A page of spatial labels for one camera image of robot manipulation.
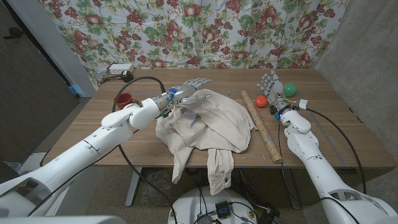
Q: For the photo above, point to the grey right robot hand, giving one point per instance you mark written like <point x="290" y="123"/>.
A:
<point x="276" y="91"/>

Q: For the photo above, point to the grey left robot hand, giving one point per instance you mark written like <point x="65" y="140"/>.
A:
<point x="182" y="93"/>

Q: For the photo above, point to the beige jacket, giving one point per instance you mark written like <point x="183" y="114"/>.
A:
<point x="217" y="127"/>

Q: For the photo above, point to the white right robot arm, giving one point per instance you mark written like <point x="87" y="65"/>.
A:
<point x="317" y="165"/>

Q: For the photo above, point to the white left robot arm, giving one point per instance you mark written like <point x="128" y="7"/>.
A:
<point x="87" y="149"/>

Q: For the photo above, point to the green ball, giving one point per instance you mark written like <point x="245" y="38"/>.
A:
<point x="289" y="89"/>

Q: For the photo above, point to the red ball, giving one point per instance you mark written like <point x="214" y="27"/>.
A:
<point x="261" y="101"/>

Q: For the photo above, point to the brown wrapping paper roll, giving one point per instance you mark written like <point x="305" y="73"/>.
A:
<point x="262" y="129"/>

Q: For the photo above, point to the red cup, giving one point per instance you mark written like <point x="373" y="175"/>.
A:
<point x="122" y="99"/>

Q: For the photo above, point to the black plug adapter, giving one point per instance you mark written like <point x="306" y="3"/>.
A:
<point x="127" y="76"/>

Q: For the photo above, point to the floral fruit print backdrop cloth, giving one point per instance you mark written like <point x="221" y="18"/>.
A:
<point x="192" y="31"/>

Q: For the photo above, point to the white power strip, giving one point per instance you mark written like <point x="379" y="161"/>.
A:
<point x="121" y="68"/>

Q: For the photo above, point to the crumpled clear plastic bag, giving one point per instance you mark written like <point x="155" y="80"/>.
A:
<point x="155" y="186"/>

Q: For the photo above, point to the grey table leg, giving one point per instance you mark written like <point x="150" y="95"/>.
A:
<point x="290" y="189"/>

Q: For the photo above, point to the white table leg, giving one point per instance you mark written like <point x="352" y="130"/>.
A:
<point x="133" y="186"/>

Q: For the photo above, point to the white robot torso base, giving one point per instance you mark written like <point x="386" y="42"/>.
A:
<point x="192" y="202"/>

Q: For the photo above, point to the small black box on torso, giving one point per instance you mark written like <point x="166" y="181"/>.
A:
<point x="223" y="210"/>

